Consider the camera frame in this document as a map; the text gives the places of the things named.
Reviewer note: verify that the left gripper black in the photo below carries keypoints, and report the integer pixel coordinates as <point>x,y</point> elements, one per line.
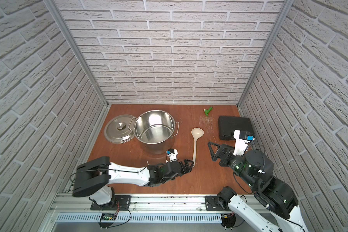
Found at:
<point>181,167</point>

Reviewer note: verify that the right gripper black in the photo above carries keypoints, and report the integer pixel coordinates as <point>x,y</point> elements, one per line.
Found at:
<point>228,153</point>

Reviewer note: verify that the white plastic ladle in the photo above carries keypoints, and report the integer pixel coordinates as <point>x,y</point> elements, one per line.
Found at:
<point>196,134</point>

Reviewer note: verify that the stainless steel pot lid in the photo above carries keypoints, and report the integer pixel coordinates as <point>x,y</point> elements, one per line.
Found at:
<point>119,129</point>

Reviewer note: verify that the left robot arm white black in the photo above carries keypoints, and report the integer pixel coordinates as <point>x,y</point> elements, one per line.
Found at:
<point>92,178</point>

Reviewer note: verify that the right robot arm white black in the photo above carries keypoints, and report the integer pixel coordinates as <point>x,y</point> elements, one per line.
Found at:
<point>256,170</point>

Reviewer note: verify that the black plastic tool case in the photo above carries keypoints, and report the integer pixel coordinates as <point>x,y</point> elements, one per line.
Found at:
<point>228,124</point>

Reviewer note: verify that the green plastic fitting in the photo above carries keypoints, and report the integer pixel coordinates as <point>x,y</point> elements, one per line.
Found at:
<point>207,111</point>

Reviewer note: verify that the right controller board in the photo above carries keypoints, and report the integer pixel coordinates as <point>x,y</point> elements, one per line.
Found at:
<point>228,221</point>

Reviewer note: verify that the controller board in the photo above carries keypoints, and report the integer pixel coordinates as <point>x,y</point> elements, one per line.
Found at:
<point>228,221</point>
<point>107,220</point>

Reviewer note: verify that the left controller board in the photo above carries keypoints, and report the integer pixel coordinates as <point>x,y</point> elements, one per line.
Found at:
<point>107,220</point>

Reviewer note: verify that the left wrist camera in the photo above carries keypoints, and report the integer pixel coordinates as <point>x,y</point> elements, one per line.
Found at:
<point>172,154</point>

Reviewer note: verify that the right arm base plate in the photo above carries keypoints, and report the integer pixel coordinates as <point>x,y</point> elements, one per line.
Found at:
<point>219,202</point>

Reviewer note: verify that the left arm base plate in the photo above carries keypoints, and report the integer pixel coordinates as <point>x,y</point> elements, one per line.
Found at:
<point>118,202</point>

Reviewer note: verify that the aluminium rail frame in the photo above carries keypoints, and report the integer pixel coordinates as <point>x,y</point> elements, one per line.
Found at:
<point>143,208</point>

